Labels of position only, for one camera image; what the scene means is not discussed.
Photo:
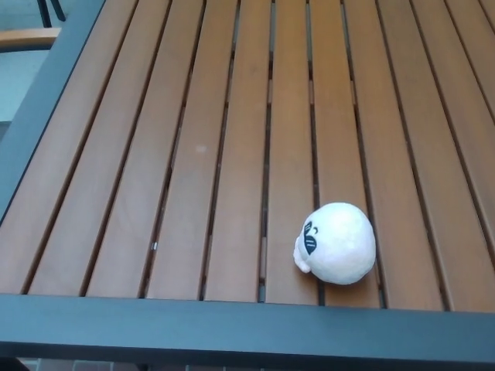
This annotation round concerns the white plush dumpling toy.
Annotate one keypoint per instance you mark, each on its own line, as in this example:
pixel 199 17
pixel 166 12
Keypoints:
pixel 340 247

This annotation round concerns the square slatted wood table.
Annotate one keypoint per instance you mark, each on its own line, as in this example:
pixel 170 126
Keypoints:
pixel 193 328

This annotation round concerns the black metal chair legs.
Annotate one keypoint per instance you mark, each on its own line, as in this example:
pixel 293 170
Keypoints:
pixel 59 8

